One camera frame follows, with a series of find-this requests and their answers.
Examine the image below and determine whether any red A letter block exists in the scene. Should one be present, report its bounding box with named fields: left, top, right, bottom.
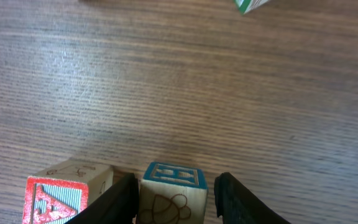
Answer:
left=22, top=159, right=114, bottom=224

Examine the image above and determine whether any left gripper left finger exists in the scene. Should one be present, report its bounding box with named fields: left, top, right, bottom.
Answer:
left=66, top=173, right=139, bottom=224

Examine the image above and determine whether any teal-sided picture block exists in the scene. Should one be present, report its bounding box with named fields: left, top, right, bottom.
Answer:
left=137, top=162, right=208, bottom=224

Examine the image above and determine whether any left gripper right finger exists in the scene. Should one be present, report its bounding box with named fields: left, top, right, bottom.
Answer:
left=214, top=172, right=290, bottom=224

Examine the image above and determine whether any green-sided picture block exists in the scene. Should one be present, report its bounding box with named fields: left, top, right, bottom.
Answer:
left=234, top=0, right=270, bottom=14

